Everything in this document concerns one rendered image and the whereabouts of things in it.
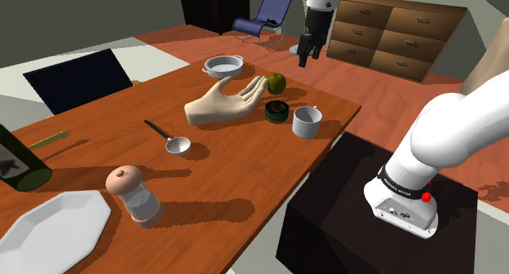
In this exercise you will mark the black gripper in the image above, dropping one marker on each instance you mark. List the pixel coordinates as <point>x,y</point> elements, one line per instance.
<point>318,22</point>

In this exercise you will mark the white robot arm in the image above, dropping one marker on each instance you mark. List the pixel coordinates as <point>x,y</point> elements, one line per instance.
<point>445,134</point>

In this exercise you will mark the green apple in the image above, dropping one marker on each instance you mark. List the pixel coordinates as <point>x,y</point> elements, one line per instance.
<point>276,83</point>

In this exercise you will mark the blue rocking chair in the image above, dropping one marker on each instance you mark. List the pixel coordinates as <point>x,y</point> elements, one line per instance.
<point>266,15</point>

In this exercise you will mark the dark green ribbed cup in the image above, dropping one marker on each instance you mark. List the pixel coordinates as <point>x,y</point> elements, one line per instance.
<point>276,112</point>

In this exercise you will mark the white mug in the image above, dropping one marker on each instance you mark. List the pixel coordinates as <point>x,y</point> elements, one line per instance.
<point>306,124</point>

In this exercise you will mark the brown wooden chest of drawers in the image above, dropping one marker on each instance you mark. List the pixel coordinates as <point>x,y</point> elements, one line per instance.
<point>393,34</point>

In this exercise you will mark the dark cabinet with wooden top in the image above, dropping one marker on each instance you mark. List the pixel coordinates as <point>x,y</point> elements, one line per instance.
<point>212,9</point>

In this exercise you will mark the beige hand model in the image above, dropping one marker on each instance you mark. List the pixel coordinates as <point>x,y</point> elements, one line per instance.
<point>216,106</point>

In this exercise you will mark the brown wooden table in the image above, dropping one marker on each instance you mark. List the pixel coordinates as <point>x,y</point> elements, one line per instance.
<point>238,166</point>

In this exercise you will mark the dark robot stand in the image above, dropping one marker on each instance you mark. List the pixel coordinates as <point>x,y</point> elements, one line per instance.
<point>338,209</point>

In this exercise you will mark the pink-capped glass pepper mill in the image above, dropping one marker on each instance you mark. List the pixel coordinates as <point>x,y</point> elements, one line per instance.
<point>137,197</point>

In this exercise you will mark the dark blue chair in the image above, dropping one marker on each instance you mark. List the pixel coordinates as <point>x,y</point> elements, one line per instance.
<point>79,80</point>

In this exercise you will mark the olive green utensil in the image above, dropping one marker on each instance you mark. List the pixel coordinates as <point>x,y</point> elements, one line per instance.
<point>47,140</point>

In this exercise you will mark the dark green bottle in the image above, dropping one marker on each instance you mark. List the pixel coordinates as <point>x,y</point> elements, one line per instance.
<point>20,166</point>

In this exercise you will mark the white octagonal plate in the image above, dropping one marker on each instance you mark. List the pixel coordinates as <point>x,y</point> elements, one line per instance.
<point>51,233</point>

